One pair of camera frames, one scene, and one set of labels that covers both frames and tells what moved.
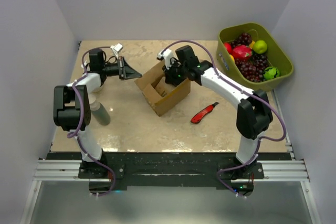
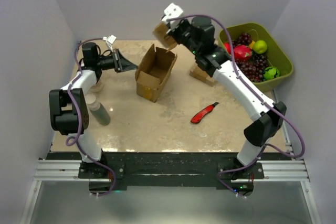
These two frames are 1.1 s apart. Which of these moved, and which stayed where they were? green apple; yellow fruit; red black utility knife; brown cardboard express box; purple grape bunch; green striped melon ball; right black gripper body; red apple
Moved: brown cardboard express box; right black gripper body
Stayed: red black utility knife; green striped melon ball; yellow fruit; green apple; purple grape bunch; red apple
